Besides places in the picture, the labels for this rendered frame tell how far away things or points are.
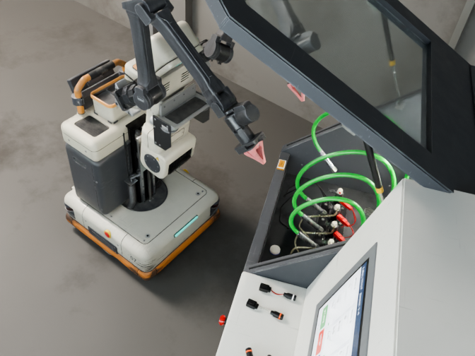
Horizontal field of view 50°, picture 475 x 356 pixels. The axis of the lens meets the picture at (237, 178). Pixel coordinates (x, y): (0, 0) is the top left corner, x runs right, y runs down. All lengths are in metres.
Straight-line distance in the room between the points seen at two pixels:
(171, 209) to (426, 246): 1.84
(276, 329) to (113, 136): 1.28
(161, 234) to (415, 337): 1.86
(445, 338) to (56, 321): 2.12
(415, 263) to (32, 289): 2.22
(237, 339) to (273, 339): 0.11
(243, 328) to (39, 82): 3.10
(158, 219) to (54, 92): 1.74
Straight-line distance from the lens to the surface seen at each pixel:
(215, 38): 2.17
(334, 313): 1.36
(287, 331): 1.63
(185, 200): 2.84
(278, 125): 3.82
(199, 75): 1.67
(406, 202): 1.24
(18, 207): 3.33
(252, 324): 1.62
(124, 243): 2.70
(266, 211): 1.93
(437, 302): 1.10
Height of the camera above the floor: 2.40
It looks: 45 degrees down
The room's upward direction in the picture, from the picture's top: 6 degrees clockwise
